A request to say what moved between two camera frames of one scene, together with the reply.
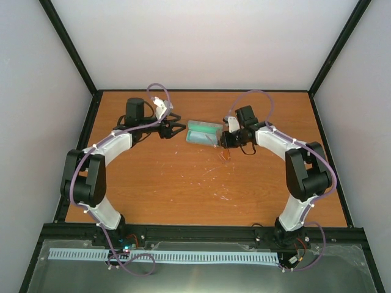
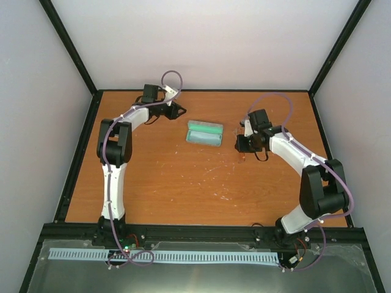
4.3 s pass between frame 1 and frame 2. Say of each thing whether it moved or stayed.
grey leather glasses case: stayed
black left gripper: moved
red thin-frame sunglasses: moved
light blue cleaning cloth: stayed
